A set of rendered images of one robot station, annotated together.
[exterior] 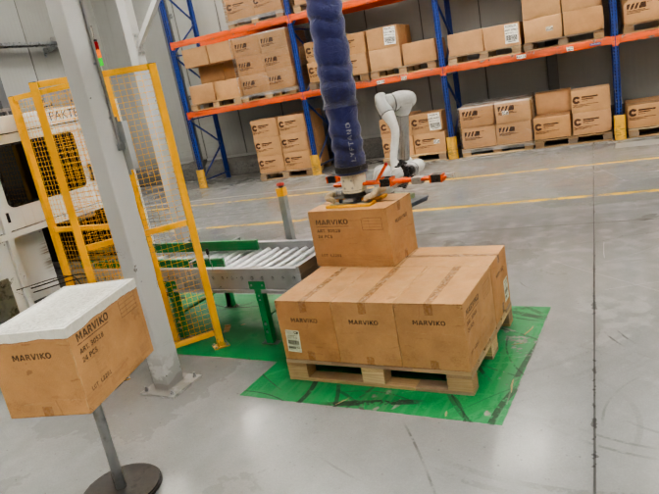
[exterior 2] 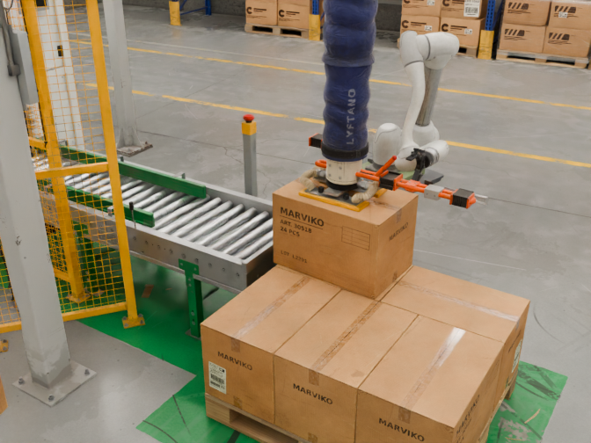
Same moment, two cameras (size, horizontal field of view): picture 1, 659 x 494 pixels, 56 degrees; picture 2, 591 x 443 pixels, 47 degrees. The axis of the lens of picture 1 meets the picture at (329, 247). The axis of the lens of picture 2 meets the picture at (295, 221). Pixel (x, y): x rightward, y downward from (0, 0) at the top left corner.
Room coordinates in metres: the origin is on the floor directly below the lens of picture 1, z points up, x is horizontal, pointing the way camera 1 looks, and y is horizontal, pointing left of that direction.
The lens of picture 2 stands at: (1.13, -0.12, 2.34)
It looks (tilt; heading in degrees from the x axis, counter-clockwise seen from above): 27 degrees down; 2
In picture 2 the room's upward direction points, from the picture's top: straight up
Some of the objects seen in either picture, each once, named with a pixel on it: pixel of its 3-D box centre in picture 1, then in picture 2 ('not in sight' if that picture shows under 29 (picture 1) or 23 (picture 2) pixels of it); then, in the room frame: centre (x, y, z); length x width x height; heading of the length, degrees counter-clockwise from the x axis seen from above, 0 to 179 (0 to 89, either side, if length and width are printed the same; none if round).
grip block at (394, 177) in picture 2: (386, 181); (390, 180); (4.05, -0.46, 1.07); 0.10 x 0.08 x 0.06; 148
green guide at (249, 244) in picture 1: (186, 245); (116, 163); (5.36, 1.24, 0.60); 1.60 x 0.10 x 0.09; 59
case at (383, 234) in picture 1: (363, 229); (343, 229); (4.17, -0.25, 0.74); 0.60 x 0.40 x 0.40; 57
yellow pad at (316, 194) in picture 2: (350, 202); (333, 195); (4.10, -0.19, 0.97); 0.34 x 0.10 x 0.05; 58
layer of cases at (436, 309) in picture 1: (397, 301); (368, 346); (3.75, -0.37, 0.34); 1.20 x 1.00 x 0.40; 59
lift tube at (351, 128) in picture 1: (338, 95); (348, 43); (4.17, -0.25, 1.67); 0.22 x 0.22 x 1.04
